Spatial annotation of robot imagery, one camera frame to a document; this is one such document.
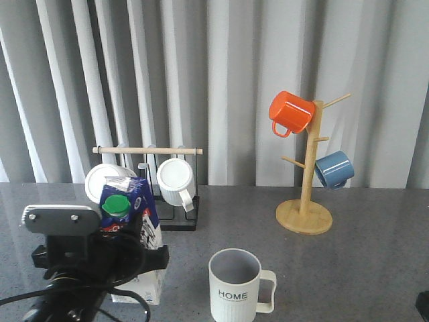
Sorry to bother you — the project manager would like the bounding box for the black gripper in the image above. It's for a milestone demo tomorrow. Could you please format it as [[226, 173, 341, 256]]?
[[32, 215, 169, 291], [415, 290, 429, 315]]

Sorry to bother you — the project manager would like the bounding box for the Pascual whole milk carton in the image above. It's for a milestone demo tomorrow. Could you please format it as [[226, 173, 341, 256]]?
[[99, 176, 170, 305]]

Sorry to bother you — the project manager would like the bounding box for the cream HOME mug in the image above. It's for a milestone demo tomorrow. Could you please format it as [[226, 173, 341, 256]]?
[[208, 248, 277, 321]]

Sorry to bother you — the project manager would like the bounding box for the white ribbed mug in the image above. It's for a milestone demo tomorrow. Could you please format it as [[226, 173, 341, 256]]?
[[157, 158, 196, 212]]

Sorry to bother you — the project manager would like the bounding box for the white smiley face mug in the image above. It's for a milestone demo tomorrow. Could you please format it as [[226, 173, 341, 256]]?
[[84, 164, 137, 204]]

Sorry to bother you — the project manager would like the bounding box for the wooden mug tree stand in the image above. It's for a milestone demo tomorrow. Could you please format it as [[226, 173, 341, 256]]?
[[275, 93, 351, 235]]

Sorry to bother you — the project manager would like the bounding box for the blue enamel mug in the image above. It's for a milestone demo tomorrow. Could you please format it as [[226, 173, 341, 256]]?
[[314, 151, 355, 189]]

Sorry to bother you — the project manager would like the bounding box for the grey pleated curtain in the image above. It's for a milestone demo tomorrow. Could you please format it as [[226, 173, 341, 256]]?
[[1, 1, 428, 189]]

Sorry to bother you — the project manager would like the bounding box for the orange enamel mug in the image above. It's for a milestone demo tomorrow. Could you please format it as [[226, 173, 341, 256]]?
[[269, 91, 316, 138]]

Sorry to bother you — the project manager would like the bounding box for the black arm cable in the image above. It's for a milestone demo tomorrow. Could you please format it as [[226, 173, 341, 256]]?
[[0, 231, 151, 322]]

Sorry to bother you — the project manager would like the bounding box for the black wire mug rack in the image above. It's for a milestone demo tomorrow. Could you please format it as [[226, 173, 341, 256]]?
[[92, 146, 204, 231]]

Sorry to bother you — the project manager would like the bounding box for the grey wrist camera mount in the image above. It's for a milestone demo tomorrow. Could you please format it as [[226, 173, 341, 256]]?
[[21, 205, 101, 236]]

